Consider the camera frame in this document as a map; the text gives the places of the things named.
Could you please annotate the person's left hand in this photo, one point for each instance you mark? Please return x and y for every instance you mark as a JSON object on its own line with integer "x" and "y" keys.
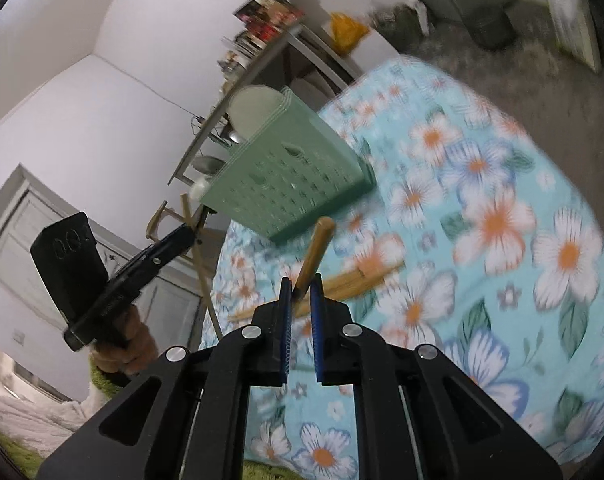
{"x": 137, "y": 350}

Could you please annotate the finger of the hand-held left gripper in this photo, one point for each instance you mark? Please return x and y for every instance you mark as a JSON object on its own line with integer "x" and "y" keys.
{"x": 167, "y": 252}

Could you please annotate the bundle of wooden chopsticks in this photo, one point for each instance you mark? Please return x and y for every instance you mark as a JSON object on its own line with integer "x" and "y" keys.
{"x": 352, "y": 280}

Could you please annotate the floral light blue blanket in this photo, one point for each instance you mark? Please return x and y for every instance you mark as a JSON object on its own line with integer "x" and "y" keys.
{"x": 481, "y": 220}

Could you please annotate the white panelled door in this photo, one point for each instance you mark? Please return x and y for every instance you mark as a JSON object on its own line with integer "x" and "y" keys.
{"x": 9, "y": 255}

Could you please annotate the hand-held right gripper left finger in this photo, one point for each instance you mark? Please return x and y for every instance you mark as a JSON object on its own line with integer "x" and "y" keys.
{"x": 285, "y": 330}

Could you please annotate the dark grey rice cooker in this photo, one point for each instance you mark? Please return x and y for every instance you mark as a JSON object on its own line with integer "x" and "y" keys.
{"x": 486, "y": 30}

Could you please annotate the beige plastic ladle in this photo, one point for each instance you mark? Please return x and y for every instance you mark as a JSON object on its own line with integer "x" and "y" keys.
{"x": 200, "y": 187}

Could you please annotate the long metal ladle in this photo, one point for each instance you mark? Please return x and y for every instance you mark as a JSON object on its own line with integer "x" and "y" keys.
{"x": 233, "y": 138}

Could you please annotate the yellow plastic bag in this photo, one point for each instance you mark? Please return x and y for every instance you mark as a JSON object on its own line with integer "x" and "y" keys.
{"x": 347, "y": 30}

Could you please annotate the printed rice bag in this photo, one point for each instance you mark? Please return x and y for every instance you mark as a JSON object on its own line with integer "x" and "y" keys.
{"x": 566, "y": 10}

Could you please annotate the white rice paddle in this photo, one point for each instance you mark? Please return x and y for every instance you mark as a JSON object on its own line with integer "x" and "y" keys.
{"x": 254, "y": 110}

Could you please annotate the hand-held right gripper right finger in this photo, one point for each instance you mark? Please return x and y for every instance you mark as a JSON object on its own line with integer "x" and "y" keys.
{"x": 318, "y": 330}

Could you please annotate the single wooden chopstick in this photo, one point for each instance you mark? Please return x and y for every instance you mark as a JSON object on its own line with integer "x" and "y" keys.
{"x": 317, "y": 255}
{"x": 207, "y": 290}

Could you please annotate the grey fleece cloth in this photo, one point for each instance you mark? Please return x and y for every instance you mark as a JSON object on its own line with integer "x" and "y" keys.
{"x": 27, "y": 415}

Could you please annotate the green perforated utensil holder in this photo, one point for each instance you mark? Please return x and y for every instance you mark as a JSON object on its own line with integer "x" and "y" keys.
{"x": 327, "y": 155}

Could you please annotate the grey desk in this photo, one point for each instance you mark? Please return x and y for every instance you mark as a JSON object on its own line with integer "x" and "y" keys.
{"x": 327, "y": 60}

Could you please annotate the white sack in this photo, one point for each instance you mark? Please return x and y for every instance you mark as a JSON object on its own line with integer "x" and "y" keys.
{"x": 304, "y": 87}

